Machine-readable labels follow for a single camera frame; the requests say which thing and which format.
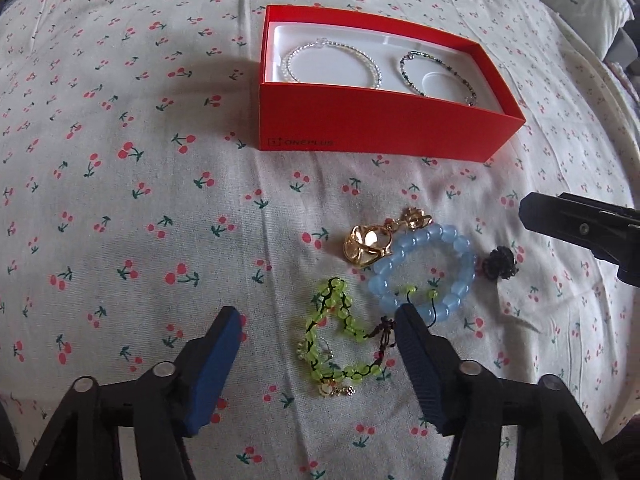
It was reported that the cherry print bedsheet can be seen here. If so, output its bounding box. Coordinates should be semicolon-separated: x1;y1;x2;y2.
0;0;640;480

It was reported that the deer print pillow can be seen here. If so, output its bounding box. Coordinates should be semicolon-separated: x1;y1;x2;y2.
515;0;633;63

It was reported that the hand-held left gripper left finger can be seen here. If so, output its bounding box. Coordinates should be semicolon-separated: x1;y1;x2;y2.
22;306;248;480

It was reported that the small gold ring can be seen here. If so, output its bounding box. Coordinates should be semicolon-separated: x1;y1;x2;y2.
397;206;433;231

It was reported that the dark bead bracelet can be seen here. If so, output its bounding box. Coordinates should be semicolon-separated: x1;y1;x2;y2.
399;50;476;107

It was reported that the blue bead bracelet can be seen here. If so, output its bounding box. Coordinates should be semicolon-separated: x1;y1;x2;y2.
368;222;478;328

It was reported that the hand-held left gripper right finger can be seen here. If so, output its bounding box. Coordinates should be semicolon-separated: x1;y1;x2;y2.
395;304;618;480

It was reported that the green bead bracelet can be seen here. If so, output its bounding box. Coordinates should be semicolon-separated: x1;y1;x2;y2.
297;277;441;401

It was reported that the gold flower hair clip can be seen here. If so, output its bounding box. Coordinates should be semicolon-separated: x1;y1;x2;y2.
341;224;396;267

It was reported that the clear bead bracelet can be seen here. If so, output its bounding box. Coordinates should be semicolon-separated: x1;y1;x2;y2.
281;37;382;90

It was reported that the black claw hair clip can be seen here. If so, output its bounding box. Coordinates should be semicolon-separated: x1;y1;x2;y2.
482;245;521;281

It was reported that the red cardboard box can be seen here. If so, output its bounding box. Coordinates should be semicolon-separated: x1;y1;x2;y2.
258;4;526;163

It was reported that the dark grey cushion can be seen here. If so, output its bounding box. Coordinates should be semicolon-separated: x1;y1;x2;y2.
602;27;640;78

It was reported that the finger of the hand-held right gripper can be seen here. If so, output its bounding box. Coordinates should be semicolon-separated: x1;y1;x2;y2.
519;192;640;288

